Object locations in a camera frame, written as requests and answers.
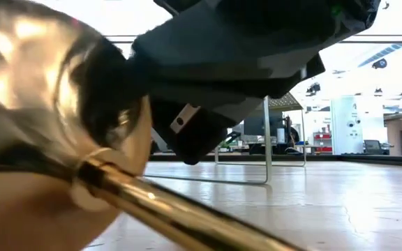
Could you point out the green perforated metal shelf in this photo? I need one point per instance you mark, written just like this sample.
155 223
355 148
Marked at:
266 146

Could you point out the white pillar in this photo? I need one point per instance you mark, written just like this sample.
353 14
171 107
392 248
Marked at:
347 122

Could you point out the black ceiling spotlight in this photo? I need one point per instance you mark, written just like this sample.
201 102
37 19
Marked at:
380 63
313 89

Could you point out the black computer monitor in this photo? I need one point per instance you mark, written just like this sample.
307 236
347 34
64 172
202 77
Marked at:
257 127

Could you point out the dark office chair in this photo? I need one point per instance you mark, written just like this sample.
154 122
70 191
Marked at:
373 146

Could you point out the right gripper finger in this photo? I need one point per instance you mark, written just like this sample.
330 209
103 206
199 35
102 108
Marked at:
201 139

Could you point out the red storage rack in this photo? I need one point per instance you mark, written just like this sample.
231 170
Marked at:
323 141

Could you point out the tall brass candlestick holder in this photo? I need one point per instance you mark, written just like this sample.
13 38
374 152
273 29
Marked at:
173 209

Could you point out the black aluminium station frame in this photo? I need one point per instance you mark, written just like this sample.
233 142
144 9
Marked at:
379 38

